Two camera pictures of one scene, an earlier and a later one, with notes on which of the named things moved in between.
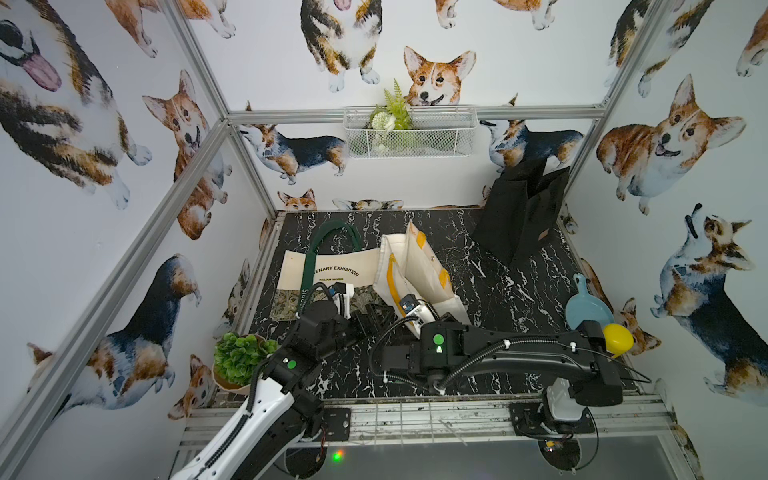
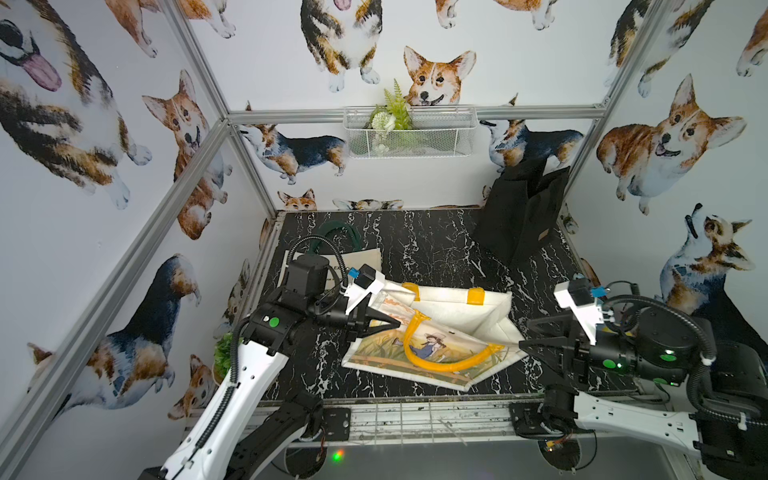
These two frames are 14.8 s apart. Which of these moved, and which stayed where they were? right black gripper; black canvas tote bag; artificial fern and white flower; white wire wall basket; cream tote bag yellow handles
Moved: right black gripper; cream tote bag yellow handles
Stayed: artificial fern and white flower; black canvas tote bag; white wire wall basket
